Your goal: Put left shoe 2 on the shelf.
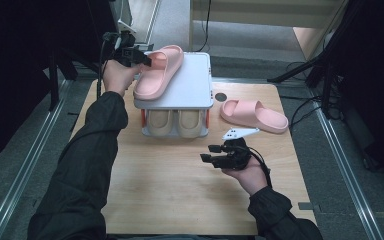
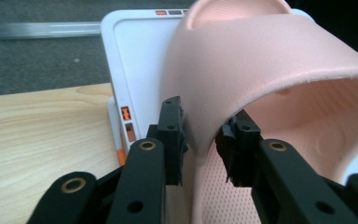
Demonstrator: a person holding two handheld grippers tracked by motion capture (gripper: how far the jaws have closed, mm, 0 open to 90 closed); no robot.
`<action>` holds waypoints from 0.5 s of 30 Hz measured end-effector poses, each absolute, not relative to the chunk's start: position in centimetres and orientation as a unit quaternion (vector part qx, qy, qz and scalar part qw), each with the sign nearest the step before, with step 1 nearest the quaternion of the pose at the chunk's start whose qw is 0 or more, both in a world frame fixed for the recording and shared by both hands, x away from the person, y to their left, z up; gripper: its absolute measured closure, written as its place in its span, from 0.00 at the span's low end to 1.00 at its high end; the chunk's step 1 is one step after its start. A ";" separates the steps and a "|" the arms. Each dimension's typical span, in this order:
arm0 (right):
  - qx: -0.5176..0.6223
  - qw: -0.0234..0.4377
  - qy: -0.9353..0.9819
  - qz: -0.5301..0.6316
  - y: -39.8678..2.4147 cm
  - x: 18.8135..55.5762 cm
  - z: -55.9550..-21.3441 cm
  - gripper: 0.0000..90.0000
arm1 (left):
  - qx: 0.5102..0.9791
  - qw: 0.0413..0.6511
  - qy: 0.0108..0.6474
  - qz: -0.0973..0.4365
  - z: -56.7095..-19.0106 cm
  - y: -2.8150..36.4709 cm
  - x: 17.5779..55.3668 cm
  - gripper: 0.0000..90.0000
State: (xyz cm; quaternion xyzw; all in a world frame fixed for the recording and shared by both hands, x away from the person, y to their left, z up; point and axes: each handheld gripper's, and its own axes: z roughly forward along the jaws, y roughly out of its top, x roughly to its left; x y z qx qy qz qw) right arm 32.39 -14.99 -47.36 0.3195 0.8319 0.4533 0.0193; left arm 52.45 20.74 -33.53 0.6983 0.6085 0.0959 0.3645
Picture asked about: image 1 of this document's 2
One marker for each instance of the pink slipper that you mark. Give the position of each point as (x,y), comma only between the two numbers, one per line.
(256,115)
(156,76)

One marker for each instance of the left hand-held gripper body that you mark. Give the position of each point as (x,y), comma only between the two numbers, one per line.
(121,46)

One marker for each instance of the wooden cabinet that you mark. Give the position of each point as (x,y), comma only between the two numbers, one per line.
(263,13)

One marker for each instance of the person's right hand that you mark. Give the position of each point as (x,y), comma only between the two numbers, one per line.
(250,178)

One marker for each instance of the black tripod stand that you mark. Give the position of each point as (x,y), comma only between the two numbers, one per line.
(293,70)

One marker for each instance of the black round table grommet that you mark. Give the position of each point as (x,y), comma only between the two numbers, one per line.
(220,97)

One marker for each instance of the cream clog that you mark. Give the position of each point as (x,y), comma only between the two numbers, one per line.
(160,121)
(190,122)

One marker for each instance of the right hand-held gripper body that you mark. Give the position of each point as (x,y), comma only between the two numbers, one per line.
(235,155)

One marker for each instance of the metal floor rail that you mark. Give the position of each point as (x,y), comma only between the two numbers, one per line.
(22,173)
(348,173)

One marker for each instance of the black metal stand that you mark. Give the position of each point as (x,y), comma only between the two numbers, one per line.
(54,86)

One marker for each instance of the white plastic storage box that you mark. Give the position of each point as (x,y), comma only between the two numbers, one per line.
(193,86)

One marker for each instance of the dark curtain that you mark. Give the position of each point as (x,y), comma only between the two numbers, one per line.
(380,66)
(13,66)

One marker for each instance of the person's left hand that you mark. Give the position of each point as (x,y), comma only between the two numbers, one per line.
(116,78)

